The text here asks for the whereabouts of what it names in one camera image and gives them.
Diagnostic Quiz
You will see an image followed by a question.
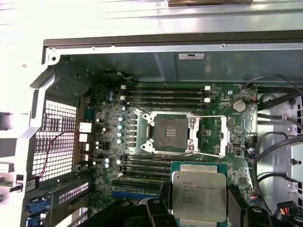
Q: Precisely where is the silver CPU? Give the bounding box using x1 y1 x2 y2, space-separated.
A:
170 160 228 223

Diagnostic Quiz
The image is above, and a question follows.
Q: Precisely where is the dark expansion slot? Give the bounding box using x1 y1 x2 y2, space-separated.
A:
111 180 166 190

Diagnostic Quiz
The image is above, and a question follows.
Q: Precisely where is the green motherboard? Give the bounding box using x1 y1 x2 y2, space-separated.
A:
79 81 259 213

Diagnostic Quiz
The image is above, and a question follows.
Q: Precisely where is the metal socket cover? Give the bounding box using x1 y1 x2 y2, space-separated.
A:
189 114 232 158

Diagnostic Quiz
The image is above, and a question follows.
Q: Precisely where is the open PC case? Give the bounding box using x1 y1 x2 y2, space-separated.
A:
14 39 303 227

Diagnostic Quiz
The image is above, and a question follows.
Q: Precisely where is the silver coin battery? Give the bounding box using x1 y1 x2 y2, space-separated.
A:
233 99 246 113

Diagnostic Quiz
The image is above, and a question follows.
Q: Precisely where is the thin red wire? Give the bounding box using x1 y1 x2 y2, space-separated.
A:
39 131 83 181

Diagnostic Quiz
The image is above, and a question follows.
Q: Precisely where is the coloured power wire bundle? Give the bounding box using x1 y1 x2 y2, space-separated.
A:
272 200 303 227

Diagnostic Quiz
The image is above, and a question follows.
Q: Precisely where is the silver drive cage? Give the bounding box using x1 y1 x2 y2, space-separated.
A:
286 140 303 190

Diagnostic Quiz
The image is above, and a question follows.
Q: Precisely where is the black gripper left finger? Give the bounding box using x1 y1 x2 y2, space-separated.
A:
145 181 173 227

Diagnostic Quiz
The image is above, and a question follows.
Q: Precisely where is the CPU socket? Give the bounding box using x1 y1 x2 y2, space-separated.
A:
141 111 202 154

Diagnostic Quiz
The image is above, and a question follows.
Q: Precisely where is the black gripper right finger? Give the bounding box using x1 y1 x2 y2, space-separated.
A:
226 183 270 227

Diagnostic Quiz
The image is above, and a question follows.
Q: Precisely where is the thin locking lever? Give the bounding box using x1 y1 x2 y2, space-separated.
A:
129 105 152 118

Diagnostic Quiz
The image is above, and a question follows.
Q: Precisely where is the black RAM slot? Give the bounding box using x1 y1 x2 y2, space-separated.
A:
120 84 212 92
117 172 171 180
124 101 209 108
117 155 171 162
124 91 209 97
118 166 171 173
120 95 212 102
118 161 171 167

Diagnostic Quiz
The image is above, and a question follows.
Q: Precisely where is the black wire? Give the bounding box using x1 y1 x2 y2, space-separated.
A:
251 131 303 190
243 74 303 95

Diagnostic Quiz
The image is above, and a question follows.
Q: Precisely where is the blue expansion slot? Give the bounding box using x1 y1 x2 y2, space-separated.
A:
110 191 158 199

